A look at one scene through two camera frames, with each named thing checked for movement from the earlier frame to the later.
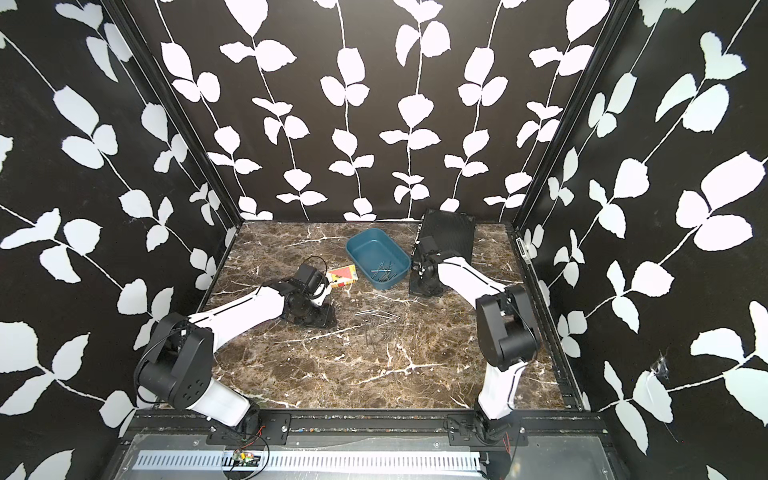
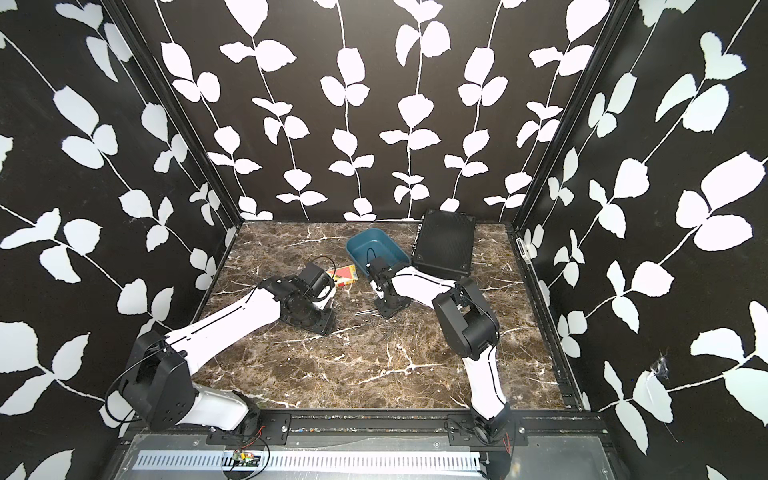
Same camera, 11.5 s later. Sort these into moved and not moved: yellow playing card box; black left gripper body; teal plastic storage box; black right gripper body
Moved: black right gripper body
Not moved: black left gripper body; teal plastic storage box; yellow playing card box
